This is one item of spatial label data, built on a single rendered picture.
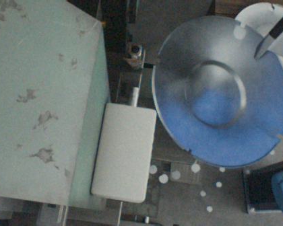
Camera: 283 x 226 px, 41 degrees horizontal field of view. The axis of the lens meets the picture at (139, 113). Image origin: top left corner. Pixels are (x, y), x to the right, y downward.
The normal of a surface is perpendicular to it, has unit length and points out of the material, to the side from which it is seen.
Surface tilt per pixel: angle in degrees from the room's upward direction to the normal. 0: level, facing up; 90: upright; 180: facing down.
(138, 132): 0
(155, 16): 0
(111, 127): 0
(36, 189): 45
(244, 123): 55
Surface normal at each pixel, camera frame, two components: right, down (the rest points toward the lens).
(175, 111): -0.66, 0.28
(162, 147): 0.04, -0.25
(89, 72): 0.73, -0.07
